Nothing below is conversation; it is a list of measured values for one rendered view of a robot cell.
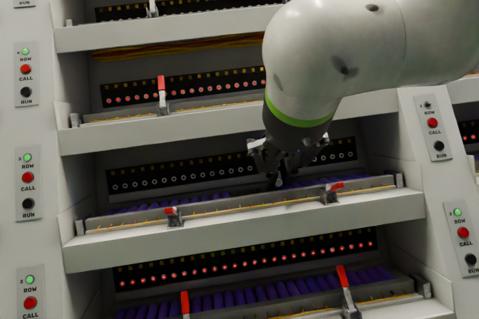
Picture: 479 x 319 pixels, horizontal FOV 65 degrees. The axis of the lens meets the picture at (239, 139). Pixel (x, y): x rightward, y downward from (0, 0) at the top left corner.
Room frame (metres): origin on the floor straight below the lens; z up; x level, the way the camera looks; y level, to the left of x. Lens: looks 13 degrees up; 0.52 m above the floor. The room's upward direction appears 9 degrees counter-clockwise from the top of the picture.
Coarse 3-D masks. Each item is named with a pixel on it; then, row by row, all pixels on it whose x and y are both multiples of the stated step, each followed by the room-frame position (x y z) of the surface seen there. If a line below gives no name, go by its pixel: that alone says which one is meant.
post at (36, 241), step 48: (0, 0) 0.60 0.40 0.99; (48, 0) 0.61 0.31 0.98; (0, 48) 0.60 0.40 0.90; (48, 48) 0.61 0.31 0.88; (0, 96) 0.60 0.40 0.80; (48, 96) 0.61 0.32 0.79; (0, 144) 0.60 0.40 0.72; (48, 144) 0.61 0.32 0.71; (0, 192) 0.60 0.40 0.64; (48, 192) 0.61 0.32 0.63; (96, 192) 0.81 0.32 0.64; (0, 240) 0.60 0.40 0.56; (48, 240) 0.61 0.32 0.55; (0, 288) 0.60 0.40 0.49; (48, 288) 0.61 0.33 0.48; (96, 288) 0.77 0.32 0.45
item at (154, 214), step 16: (384, 176) 0.71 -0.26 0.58; (272, 192) 0.69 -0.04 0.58; (288, 192) 0.69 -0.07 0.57; (304, 192) 0.69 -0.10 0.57; (336, 192) 0.70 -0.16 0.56; (352, 192) 0.69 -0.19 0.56; (160, 208) 0.68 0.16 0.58; (192, 208) 0.68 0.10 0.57; (208, 208) 0.68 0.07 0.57; (224, 208) 0.68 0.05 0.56; (240, 208) 0.67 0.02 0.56; (96, 224) 0.66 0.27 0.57; (112, 224) 0.66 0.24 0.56
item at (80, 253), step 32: (384, 160) 0.77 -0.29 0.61; (128, 192) 0.79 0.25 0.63; (160, 192) 0.79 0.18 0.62; (384, 192) 0.69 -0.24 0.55; (416, 192) 0.66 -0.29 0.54; (64, 224) 0.62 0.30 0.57; (160, 224) 0.67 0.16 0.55; (192, 224) 0.64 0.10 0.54; (224, 224) 0.63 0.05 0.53; (256, 224) 0.64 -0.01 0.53; (288, 224) 0.65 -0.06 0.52; (320, 224) 0.65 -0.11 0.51; (352, 224) 0.66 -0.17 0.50; (64, 256) 0.61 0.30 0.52; (96, 256) 0.62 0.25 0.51; (128, 256) 0.63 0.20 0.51; (160, 256) 0.63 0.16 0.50
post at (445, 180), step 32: (448, 96) 0.67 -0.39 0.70; (384, 128) 0.74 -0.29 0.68; (416, 128) 0.66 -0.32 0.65; (448, 128) 0.67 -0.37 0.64; (416, 160) 0.66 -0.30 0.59; (448, 160) 0.67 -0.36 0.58; (448, 192) 0.66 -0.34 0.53; (384, 224) 0.85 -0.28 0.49; (416, 224) 0.71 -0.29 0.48; (416, 256) 0.74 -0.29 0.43; (448, 256) 0.66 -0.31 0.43
